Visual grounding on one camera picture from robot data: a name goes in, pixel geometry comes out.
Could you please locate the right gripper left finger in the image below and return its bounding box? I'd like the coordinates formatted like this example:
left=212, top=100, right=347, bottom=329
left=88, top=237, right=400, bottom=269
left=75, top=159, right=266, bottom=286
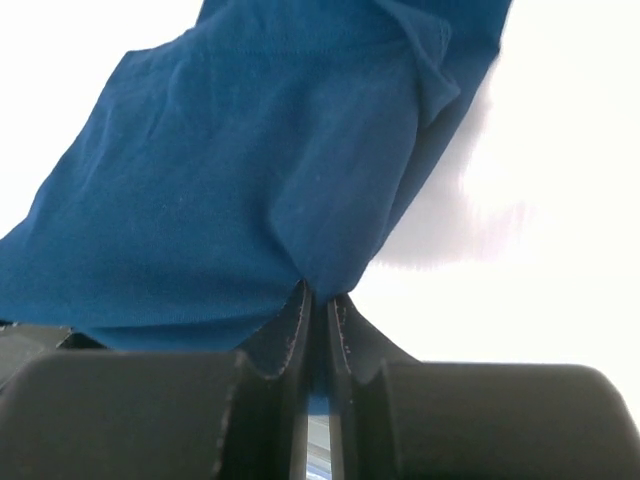
left=236, top=281, right=313, bottom=379

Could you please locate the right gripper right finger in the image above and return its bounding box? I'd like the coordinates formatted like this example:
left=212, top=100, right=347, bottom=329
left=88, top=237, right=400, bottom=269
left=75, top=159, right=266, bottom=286
left=327, top=295, right=420, bottom=388

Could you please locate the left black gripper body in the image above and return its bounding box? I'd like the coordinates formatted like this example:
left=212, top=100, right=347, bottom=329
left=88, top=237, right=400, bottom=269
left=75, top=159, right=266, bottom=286
left=1, top=322, right=108, bottom=390

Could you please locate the blue mickey t shirt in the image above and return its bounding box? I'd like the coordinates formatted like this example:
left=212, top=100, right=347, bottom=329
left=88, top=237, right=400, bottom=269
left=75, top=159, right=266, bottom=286
left=1, top=1, right=510, bottom=351

